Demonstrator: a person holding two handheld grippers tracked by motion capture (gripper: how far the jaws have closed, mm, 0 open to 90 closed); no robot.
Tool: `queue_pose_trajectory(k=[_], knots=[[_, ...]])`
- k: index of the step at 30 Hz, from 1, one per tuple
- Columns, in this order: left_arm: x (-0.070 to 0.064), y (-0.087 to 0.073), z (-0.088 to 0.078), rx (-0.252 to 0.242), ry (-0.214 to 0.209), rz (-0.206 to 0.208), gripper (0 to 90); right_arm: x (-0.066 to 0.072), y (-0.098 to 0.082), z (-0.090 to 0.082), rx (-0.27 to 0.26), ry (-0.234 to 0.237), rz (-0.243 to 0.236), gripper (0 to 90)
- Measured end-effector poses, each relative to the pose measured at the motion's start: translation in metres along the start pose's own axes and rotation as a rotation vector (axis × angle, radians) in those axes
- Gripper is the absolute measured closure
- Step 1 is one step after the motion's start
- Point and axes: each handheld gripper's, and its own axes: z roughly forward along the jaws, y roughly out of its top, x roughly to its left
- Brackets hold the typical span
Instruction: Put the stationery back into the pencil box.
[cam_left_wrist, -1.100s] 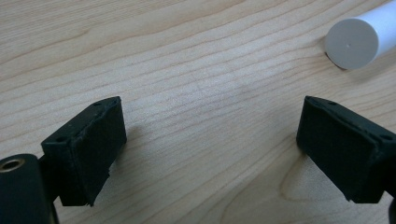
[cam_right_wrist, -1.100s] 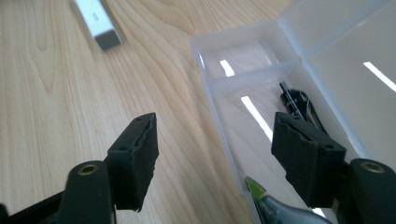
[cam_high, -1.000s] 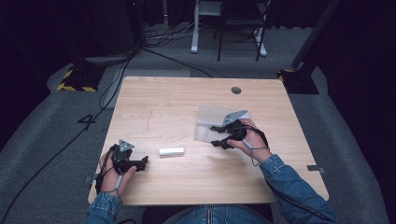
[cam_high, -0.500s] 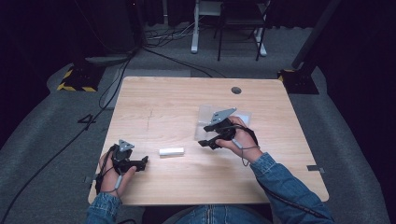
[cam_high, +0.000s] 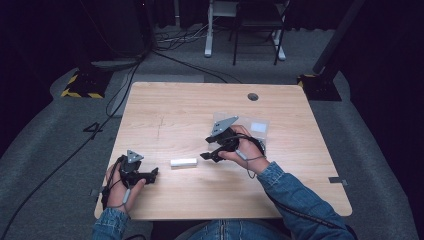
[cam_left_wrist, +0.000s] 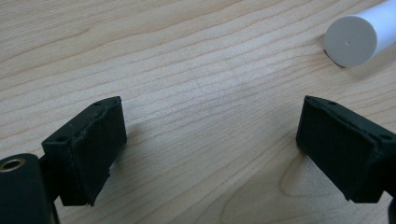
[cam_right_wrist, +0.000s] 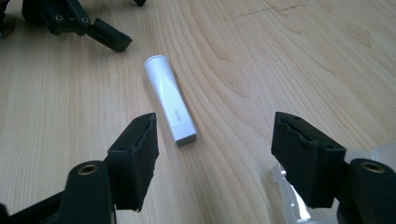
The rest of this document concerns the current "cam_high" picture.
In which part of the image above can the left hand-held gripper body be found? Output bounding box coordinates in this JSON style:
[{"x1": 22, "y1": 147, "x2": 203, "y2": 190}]
[{"x1": 118, "y1": 149, "x2": 155, "y2": 187}]

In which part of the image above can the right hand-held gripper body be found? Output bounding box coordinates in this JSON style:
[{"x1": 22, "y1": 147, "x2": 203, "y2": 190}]
[{"x1": 204, "y1": 115, "x2": 242, "y2": 158}]

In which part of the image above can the small white rectangular block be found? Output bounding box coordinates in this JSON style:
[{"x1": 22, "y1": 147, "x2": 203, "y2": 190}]
[{"x1": 170, "y1": 157, "x2": 199, "y2": 168}]

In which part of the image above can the translucent plastic box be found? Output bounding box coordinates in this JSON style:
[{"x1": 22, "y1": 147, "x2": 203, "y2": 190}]
[{"x1": 207, "y1": 111, "x2": 271, "y2": 152}]

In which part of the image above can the person's left hand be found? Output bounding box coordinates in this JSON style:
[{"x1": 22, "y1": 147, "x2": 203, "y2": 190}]
[{"x1": 105, "y1": 161, "x2": 147, "y2": 213}]

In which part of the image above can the person's right hand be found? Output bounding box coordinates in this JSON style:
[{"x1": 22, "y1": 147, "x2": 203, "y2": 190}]
[{"x1": 217, "y1": 124, "x2": 271, "y2": 175}]

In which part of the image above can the person's lap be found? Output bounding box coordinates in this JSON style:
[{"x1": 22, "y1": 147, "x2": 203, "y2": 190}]
[{"x1": 175, "y1": 218, "x2": 292, "y2": 240}]

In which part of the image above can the black yellow striped stand base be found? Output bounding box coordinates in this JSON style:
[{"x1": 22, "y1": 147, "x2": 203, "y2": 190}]
[
  {"x1": 297, "y1": 73, "x2": 343, "y2": 102},
  {"x1": 60, "y1": 69, "x2": 114, "y2": 100}
]

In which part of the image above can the black chair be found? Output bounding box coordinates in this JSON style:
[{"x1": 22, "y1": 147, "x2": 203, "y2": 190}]
[{"x1": 229, "y1": 0, "x2": 292, "y2": 67}]

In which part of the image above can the large black cabinet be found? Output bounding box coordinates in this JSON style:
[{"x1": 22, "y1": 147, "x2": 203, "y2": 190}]
[{"x1": 79, "y1": 0, "x2": 155, "y2": 65}]

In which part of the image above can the black slanted stand pole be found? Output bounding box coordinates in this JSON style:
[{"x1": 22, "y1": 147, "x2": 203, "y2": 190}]
[{"x1": 312, "y1": 0, "x2": 368, "y2": 76}]

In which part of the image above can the left gripper grey wrist strap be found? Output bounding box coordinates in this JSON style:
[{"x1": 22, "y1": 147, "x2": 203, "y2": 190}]
[{"x1": 109, "y1": 187, "x2": 133, "y2": 214}]

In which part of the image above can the gripper grey wrist strap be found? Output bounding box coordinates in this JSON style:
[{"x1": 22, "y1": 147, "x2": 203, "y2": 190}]
[
  {"x1": 109, "y1": 187, "x2": 133, "y2": 214},
  {"x1": 234, "y1": 149, "x2": 268, "y2": 180}
]

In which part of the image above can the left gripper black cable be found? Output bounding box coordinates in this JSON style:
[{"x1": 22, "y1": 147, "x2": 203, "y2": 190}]
[{"x1": 100, "y1": 156, "x2": 125, "y2": 212}]

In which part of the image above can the right gripper grey wrist strap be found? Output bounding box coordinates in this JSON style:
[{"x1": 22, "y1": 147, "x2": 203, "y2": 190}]
[{"x1": 234, "y1": 149, "x2": 268, "y2": 180}]

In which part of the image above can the long black floor cable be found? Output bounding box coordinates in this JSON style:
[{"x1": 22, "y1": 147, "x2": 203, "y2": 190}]
[{"x1": 0, "y1": 49, "x2": 149, "y2": 239}]

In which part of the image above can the white desk frame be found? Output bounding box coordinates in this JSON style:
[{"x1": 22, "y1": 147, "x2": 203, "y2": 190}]
[{"x1": 203, "y1": 0, "x2": 287, "y2": 62}]

